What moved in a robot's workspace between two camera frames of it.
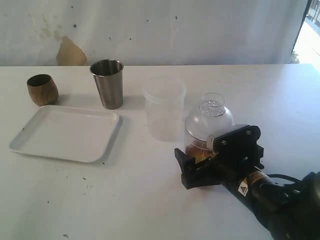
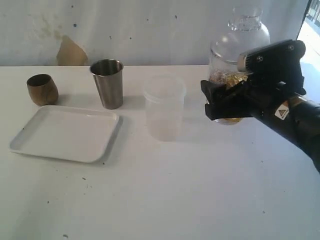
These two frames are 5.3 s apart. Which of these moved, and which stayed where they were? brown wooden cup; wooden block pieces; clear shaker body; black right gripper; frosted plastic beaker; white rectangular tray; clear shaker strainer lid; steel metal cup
Moved: black right gripper; wooden block pieces; clear shaker body; clear shaker strainer lid
Stayed: brown wooden cup; white rectangular tray; frosted plastic beaker; steel metal cup
